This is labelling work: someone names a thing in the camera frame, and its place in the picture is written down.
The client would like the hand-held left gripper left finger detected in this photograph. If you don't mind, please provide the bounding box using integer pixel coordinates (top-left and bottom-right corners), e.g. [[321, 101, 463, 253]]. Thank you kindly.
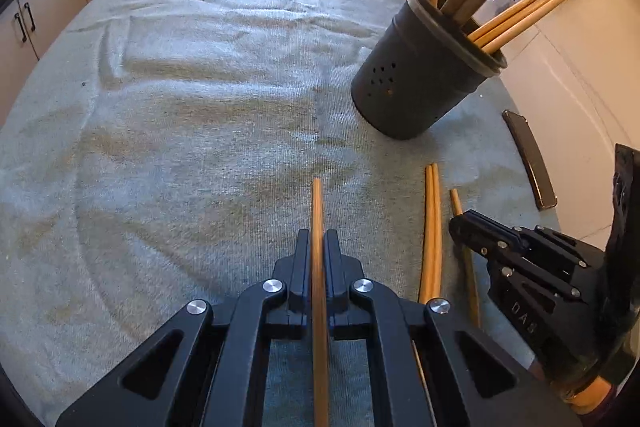
[[55, 229, 313, 427]]

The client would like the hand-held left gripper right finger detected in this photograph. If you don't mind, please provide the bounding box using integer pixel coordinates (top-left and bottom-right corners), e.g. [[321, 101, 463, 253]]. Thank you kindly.
[[324, 229, 583, 427]]

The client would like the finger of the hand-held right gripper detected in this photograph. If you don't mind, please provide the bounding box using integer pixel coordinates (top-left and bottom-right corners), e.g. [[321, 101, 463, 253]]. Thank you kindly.
[[448, 209, 607, 271], [486, 251, 590, 304]]

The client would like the long wooden chopstick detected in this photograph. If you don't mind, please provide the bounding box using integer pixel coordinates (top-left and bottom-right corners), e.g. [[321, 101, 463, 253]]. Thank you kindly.
[[419, 164, 435, 305], [311, 178, 331, 427], [431, 163, 444, 303], [450, 188, 482, 329]]

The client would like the dark grey utensil holder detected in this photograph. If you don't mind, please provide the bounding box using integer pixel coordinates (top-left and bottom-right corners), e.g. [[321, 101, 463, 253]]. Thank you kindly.
[[351, 0, 507, 140]]

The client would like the person's right hand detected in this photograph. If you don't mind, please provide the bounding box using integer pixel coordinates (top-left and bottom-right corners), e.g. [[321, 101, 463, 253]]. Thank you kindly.
[[564, 377, 615, 414]]

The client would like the smartphone in brown case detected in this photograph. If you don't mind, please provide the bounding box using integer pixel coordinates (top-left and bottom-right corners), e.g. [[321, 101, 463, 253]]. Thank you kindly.
[[501, 109, 559, 210]]

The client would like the grey-blue table cloth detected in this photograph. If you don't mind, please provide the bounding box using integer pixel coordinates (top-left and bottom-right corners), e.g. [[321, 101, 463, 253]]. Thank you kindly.
[[0, 0, 576, 427]]

